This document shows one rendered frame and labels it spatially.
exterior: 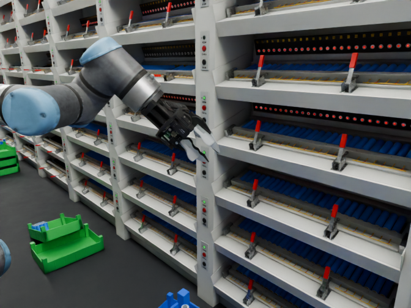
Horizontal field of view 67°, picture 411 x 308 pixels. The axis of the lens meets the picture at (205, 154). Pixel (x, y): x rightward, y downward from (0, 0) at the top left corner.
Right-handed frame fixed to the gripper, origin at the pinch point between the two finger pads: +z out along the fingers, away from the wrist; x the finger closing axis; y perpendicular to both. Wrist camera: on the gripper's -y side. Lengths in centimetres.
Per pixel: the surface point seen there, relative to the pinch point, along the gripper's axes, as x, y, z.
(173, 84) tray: -6.5, -44.1, -17.8
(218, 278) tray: -44, -20, 47
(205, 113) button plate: -2.4, -30.9, -3.3
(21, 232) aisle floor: -143, -65, -22
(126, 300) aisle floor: -81, -17, 29
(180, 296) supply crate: -19.2, 25.6, 12.7
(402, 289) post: 14, 17, 51
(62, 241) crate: -118, -55, -3
